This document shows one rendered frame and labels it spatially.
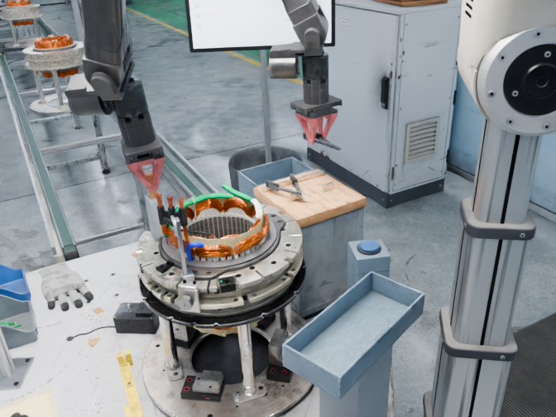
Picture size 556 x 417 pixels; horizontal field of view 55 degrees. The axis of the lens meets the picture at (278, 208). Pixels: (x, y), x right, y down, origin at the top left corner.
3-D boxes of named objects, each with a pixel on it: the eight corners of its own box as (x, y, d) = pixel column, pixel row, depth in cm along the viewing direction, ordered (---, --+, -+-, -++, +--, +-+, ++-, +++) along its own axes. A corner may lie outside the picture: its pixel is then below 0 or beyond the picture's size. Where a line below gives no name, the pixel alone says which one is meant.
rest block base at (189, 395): (188, 380, 111) (187, 375, 110) (225, 382, 110) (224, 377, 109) (180, 399, 107) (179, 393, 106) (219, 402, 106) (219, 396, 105)
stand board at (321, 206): (253, 195, 131) (253, 187, 130) (318, 177, 140) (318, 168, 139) (297, 230, 116) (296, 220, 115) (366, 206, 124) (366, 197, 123)
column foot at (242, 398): (232, 394, 107) (231, 390, 107) (262, 384, 109) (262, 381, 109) (236, 405, 105) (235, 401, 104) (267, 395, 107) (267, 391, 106)
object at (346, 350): (337, 504, 88) (339, 377, 75) (287, 467, 95) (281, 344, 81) (412, 410, 104) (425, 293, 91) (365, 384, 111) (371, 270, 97)
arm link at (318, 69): (327, 51, 112) (329, 45, 116) (294, 52, 113) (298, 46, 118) (328, 84, 115) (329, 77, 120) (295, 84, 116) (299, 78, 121)
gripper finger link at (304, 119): (295, 141, 126) (294, 103, 121) (320, 135, 129) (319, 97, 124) (311, 150, 120) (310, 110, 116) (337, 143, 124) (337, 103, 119)
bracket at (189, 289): (184, 304, 94) (180, 280, 91) (203, 306, 93) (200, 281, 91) (180, 310, 92) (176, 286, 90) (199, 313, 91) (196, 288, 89)
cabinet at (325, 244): (260, 282, 144) (254, 196, 131) (318, 261, 152) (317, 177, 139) (299, 323, 129) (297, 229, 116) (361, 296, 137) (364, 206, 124)
